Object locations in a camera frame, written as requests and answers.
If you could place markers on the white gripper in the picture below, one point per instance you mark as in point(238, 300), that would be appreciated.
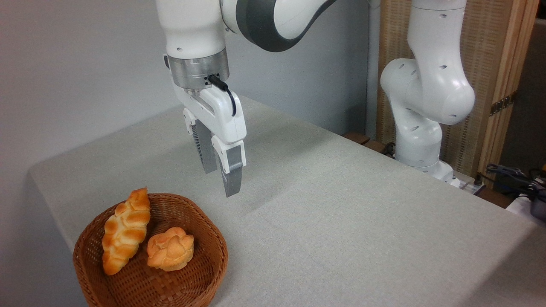
point(224, 115)

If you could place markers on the round knotted bread roll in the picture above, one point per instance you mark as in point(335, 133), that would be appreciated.
point(170, 251)

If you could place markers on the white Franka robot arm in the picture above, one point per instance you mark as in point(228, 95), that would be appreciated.
point(426, 85)

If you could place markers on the long braided bread loaf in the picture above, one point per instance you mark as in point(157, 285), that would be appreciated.
point(123, 234)

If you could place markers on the brown woven wicker basket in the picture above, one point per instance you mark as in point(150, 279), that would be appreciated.
point(179, 285)

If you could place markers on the grey tablecloth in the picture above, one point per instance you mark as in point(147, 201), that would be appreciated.
point(341, 213)

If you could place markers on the dark brown wooden block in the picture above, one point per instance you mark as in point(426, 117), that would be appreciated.
point(375, 146)
point(356, 137)

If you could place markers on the white power strip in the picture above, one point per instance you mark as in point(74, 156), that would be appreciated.
point(469, 185)

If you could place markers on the wooden folding screen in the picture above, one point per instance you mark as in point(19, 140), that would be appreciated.
point(490, 42)

